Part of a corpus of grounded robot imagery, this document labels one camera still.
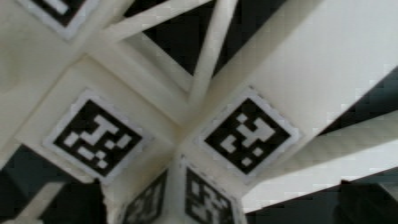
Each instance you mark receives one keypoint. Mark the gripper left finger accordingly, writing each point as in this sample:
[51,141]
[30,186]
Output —
[62,203]

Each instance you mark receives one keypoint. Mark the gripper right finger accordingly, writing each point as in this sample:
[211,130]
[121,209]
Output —
[366,204]

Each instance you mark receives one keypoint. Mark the white tagged cube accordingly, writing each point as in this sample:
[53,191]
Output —
[183,199]

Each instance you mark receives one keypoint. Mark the white chair back frame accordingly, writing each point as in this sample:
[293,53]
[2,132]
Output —
[151,78]

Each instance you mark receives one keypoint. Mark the white U-shaped fence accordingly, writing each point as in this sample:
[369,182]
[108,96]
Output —
[345,155]

